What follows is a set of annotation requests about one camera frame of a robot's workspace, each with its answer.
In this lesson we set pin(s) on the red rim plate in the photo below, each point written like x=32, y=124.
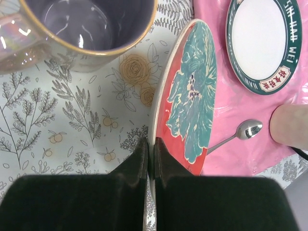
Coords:
x=184, y=99

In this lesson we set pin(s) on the round plate dark green rim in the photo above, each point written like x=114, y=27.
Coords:
x=264, y=40

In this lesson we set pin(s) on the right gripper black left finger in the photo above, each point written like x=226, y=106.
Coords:
x=94, y=202

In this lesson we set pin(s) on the iridescent mug pink handle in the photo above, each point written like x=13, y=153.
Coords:
x=90, y=33

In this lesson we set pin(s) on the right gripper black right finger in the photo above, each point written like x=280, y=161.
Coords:
x=185, y=202

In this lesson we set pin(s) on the cream mug dark rim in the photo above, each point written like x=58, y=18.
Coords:
x=289, y=126

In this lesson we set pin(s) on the floral table mat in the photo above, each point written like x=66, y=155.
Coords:
x=56, y=121

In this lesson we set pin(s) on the pink cloth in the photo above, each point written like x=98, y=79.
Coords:
x=241, y=119

